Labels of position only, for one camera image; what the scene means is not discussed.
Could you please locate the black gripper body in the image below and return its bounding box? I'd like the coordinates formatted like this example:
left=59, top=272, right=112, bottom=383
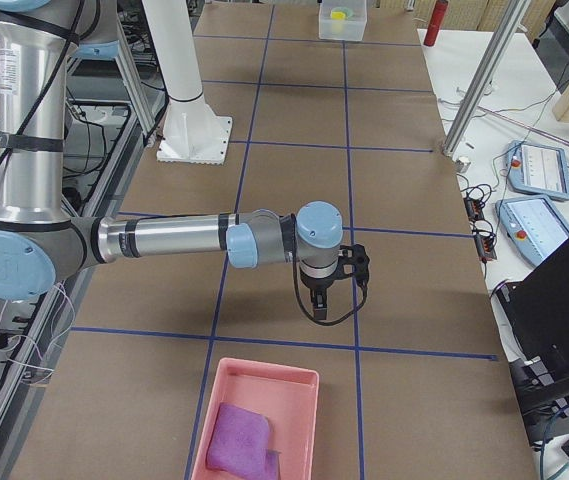
left=301, top=273, right=335, bottom=300

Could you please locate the purple cloth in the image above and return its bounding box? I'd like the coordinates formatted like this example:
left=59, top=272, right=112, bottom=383
left=205, top=403, right=279, bottom=479

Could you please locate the green ceramic bowl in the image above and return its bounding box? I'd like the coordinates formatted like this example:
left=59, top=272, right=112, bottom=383
left=330, top=6, right=353, bottom=20

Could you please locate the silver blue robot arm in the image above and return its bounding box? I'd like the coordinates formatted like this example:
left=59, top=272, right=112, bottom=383
left=0, top=1, right=345, bottom=325

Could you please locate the clear plastic storage box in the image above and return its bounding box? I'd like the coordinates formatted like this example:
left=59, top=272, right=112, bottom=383
left=318, top=0, right=368, bottom=41

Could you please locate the pink plastic tray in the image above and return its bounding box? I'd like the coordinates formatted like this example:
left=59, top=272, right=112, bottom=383
left=191, top=358, right=319, bottom=479

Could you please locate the small electronics board near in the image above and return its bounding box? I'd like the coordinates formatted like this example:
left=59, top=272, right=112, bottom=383
left=472, top=226, right=497, bottom=263

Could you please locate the small electronics board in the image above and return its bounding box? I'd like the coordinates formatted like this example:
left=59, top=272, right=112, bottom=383
left=472, top=226, right=497, bottom=263
left=460, top=183, right=493, bottom=222

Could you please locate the small electronics board far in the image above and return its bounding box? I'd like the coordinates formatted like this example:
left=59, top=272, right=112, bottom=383
left=460, top=183, right=493, bottom=222

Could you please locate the white pillar with base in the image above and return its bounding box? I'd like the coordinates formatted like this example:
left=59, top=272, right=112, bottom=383
left=143, top=0, right=232, bottom=165

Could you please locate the near blue teach pendant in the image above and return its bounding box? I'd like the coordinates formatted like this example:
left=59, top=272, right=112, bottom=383
left=495, top=194, right=569, bottom=266

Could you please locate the blue teach pendant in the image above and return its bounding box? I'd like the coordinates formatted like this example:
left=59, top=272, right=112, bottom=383
left=495, top=194, right=569, bottom=266
left=505, top=141, right=569, bottom=201

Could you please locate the far blue teach pendant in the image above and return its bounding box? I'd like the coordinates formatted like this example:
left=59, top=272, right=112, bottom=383
left=505, top=141, right=569, bottom=201

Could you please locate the red bottle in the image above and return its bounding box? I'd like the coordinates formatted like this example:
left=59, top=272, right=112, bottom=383
left=423, top=0, right=449, bottom=47

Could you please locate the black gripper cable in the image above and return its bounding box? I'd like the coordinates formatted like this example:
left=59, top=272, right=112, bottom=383
left=290, top=249, right=369, bottom=327

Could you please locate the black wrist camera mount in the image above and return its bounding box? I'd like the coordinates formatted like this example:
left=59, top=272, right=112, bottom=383
left=336, top=244, right=370, bottom=289

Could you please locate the aluminium frame post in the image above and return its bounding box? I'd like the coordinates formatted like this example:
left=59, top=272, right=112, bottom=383
left=442, top=0, right=531, bottom=157

